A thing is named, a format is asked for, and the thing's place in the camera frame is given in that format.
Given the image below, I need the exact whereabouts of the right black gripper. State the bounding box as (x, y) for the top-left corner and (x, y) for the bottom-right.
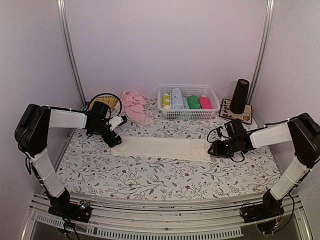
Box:
(208, 137), (239, 158)

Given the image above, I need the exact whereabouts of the cream white towel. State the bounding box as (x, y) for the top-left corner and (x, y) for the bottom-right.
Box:
(111, 136), (211, 162)

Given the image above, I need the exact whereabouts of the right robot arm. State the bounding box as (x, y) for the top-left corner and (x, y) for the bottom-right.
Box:
(207, 113), (320, 218)

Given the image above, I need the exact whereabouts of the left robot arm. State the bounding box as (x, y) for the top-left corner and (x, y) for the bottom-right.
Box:
(14, 98), (128, 217)

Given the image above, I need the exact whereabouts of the yellow woven mat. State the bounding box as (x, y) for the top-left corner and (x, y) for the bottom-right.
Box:
(88, 96), (118, 110)

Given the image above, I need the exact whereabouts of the pink towel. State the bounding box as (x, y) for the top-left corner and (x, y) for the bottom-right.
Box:
(115, 90), (154, 126)

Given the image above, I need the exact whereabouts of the floral tablecloth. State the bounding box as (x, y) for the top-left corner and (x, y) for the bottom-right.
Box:
(49, 98), (286, 202)

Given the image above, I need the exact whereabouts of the magenta rolled towel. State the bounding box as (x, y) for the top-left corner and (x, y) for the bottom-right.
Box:
(198, 96), (212, 110)

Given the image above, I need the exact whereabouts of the floral coaster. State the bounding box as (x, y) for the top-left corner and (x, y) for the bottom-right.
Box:
(219, 98), (253, 125)

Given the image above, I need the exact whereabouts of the dark brown tall cup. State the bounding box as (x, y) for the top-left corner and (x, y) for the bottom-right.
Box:
(230, 79), (250, 114)

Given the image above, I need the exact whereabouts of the green rolled towel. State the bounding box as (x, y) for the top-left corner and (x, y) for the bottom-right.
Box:
(187, 95), (202, 110)

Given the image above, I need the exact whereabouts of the grey blue rolled towel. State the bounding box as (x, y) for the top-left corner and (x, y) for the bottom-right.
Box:
(182, 96), (190, 109)

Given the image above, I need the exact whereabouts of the white plastic basket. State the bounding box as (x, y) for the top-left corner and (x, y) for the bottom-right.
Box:
(157, 84), (220, 120)

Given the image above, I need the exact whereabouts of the light blue rolled towel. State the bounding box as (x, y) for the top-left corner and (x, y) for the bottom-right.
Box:
(171, 88), (184, 110)

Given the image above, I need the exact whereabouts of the yellow dotted rolled towel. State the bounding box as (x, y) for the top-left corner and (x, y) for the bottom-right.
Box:
(161, 93), (172, 110)

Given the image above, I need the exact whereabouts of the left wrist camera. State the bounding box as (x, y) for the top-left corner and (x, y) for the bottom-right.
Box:
(108, 115), (128, 131)

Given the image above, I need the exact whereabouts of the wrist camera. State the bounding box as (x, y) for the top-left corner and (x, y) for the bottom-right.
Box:
(108, 115), (128, 131)
(216, 126), (224, 138)

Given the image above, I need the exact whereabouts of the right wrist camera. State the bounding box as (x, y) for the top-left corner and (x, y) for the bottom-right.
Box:
(216, 126), (224, 138)

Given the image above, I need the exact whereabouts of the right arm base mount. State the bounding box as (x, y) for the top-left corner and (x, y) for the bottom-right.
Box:
(239, 202), (285, 223)

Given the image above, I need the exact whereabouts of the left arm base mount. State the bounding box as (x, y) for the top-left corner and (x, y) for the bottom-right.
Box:
(48, 200), (92, 223)

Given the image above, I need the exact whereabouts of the aluminium front rail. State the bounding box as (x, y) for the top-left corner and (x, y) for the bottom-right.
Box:
(22, 193), (313, 240)

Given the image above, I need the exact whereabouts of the left aluminium frame post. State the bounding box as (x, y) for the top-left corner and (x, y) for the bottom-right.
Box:
(56, 0), (87, 106)

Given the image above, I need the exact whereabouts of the aluminium frame post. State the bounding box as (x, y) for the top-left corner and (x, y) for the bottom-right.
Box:
(56, 0), (87, 106)
(252, 0), (275, 89)

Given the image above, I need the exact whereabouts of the right aluminium frame post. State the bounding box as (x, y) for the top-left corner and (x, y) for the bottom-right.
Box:
(252, 0), (275, 89)

